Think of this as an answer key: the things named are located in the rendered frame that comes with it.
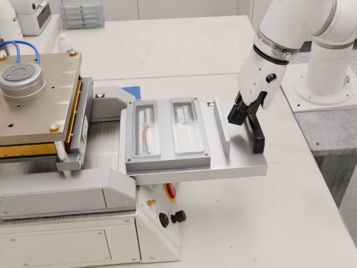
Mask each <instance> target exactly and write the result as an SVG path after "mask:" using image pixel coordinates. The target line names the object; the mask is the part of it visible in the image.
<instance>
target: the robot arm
mask: <svg viewBox="0 0 357 268"><path fill-rule="evenodd" d="M356 32H357V0H272V2H271V4H270V6H269V8H268V10H267V12H266V14H265V16H264V18H263V20H262V22H261V24H260V26H259V28H258V30H257V32H256V34H255V36H254V38H253V42H254V44H253V46H252V48H253V49H252V50H251V52H250V53H249V55H248V57H247V58H246V60H245V62H244V64H243V65H242V67H241V69H240V72H239V74H238V76H237V85H238V88H239V92H238V94H237V97H236V99H235V104H234V105H233V107H232V109H231V111H230V113H229V115H228V117H227V119H228V122H229V123H230V124H235V125H242V124H243V122H244V120H245V118H246V117H247V115H248V114H250V115H256V113H257V110H258V108H259V106H260V105H261V107H262V109H263V110H266V109H267V108H268V107H269V105H270V104H271V102H272V100H273V99H274V97H275V95H276V93H277V91H278V89H279V87H280V85H281V82H282V80H283V77H284V75H285V72H286V69H287V65H288V64H289V62H290V61H293V60H294V59H295V57H296V55H297V54H298V52H299V50H300V48H301V47H302V45H303V43H304V42H305V40H306V39H307V38H308V37H310V36H313V39H312V45H311V51H310V58H309V64H308V70H307V72H305V73H303V74H301V75H300V76H298V77H297V79H296V80H295V84H294V89H295V91H296V93H297V94H298V95H299V96H300V97H301V98H302V99H304V100H305V101H308V102H310V103H313V104H317V105H325V106H331V105H338V104H341V103H345V102H346V101H348V100H349V99H350V98H351V97H352V95H353V92H354V86H353V84H352V83H351V81H350V76H349V75H347V76H346V73H347V68H348V65H349V61H350V57H351V52H352V48H353V44H354V40H355V36H356Z"/></svg>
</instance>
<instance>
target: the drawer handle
mask: <svg viewBox="0 0 357 268"><path fill-rule="evenodd" d="M245 119H246V122H247V124H248V127H249V130H250V133H251V136H252V139H253V142H254V145H253V151H254V153H263V152H264V147H265V137H264V133H263V131H262V129H261V126H260V123H259V121H258V118H257V116H256V115H250V114H248V115H247V117H246V118H245Z"/></svg>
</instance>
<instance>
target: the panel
mask: <svg viewBox="0 0 357 268"><path fill-rule="evenodd" d="M166 184H167V183H159V184H158V187H157V188H156V190H155V191H153V192H151V191H149V190H148V188H147V187H146V185H139V208H140V209H141V210H142V211H143V212H144V213H145V214H146V216H147V217H148V218H150V219H151V220H152V221H153V223H154V224H155V225H156V226H157V227H158V228H159V229H160V231H161V232H162V233H163V234H164V235H165V236H166V237H167V238H168V239H169V240H170V241H171V242H172V243H173V244H174V246H175V247H176V248H177V249H178V250H179V251H180V252H181V241H180V230H179V223H178V222H176V223H173V222H172V220H171V215H175V213H176V212H177V203H176V197H175V198H171V197H170V195H169V194H168V191H167V188H166ZM162 213H165V214H166V215H167V216H168V219H169V224H168V226H164V224H163V222H162V219H161V214H162Z"/></svg>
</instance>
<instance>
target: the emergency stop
mask: <svg viewBox="0 0 357 268"><path fill-rule="evenodd" d="M166 188H167V191H168V194H169V195H170V197H171V198H175V197H176V190H175V188H174V186H173V184H172V183H167V184H166Z"/></svg>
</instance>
